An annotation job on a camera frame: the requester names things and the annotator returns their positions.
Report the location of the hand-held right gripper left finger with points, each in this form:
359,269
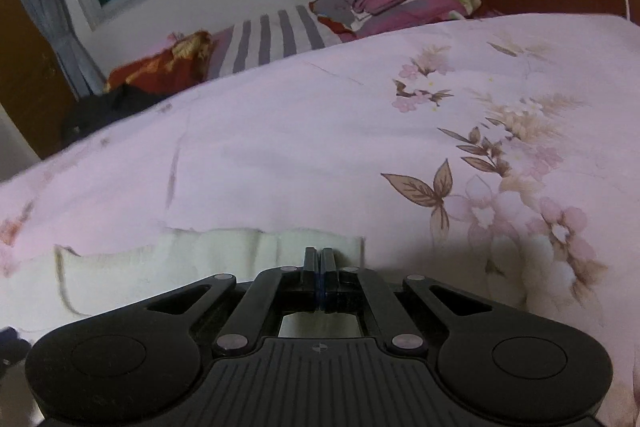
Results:
310,278

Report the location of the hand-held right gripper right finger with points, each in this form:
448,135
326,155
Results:
328,278

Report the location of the white small cloth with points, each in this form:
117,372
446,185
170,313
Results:
150,257

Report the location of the pink floral blanket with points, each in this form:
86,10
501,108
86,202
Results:
300,132

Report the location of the grey striped sheet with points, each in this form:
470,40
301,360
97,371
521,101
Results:
280,37

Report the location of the red and yellow cloth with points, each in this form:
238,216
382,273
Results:
160,64

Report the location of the brown wooden wardrobe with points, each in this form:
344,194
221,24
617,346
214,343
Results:
30,72

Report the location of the grey curtain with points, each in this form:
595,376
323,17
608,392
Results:
60,32

